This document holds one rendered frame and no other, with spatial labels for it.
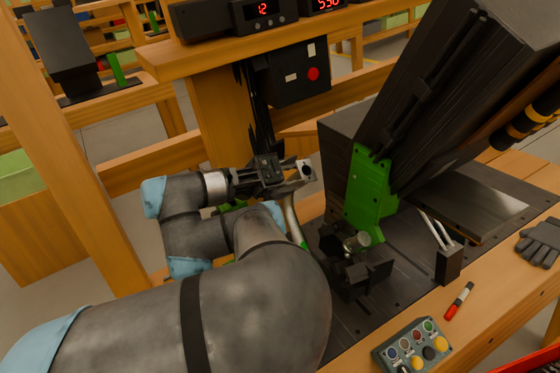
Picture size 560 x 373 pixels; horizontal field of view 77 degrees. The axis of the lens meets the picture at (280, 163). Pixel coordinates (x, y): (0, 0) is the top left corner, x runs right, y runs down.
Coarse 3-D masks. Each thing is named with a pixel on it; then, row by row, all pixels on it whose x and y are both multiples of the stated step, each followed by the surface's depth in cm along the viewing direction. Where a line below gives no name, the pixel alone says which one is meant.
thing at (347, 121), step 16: (336, 112) 108; (352, 112) 107; (320, 128) 106; (336, 128) 100; (352, 128) 98; (320, 144) 110; (336, 144) 101; (336, 160) 104; (336, 176) 108; (336, 192) 112; (400, 208) 115
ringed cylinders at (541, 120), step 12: (540, 96) 63; (552, 96) 61; (528, 108) 65; (540, 108) 63; (552, 108) 62; (516, 120) 68; (528, 120) 66; (540, 120) 64; (552, 120) 72; (504, 132) 71; (516, 132) 69; (528, 132) 69; (492, 144) 74; (504, 144) 72
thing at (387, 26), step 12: (396, 12) 620; (408, 12) 585; (420, 12) 603; (372, 24) 560; (384, 24) 575; (396, 24) 582; (408, 24) 591; (372, 36) 563; (384, 36) 569; (408, 36) 603
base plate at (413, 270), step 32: (512, 192) 115; (544, 192) 113; (320, 224) 117; (384, 224) 113; (416, 224) 110; (512, 224) 104; (320, 256) 105; (384, 256) 102; (416, 256) 100; (384, 288) 93; (416, 288) 91; (352, 320) 87; (384, 320) 85
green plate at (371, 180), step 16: (352, 160) 86; (368, 160) 81; (384, 160) 77; (368, 176) 82; (384, 176) 78; (352, 192) 88; (368, 192) 83; (384, 192) 80; (352, 208) 89; (368, 208) 84; (384, 208) 84; (352, 224) 90; (368, 224) 84
